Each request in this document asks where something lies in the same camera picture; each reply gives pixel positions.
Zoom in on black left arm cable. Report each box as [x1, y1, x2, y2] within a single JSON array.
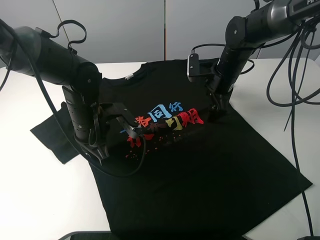
[[0, 18, 151, 177]]

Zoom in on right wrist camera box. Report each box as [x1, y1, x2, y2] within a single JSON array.
[[186, 52, 200, 83]]

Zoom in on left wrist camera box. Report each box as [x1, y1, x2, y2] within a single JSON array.
[[116, 116, 142, 139]]

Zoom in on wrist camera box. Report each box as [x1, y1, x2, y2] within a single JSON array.
[[186, 52, 200, 83], [116, 116, 142, 139]]

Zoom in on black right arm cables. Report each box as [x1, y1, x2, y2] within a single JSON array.
[[266, 0, 320, 230]]

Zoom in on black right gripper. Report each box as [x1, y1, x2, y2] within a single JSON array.
[[205, 84, 230, 118]]

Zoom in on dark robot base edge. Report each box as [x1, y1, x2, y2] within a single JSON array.
[[58, 231, 112, 240]]

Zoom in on black printed t-shirt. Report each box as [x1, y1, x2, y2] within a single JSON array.
[[29, 57, 314, 234]]

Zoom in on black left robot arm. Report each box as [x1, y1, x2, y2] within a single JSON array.
[[0, 22, 135, 167]]

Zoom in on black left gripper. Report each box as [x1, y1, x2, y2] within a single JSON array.
[[73, 102, 130, 164]]

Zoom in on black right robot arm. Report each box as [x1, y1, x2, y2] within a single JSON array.
[[203, 0, 320, 118]]

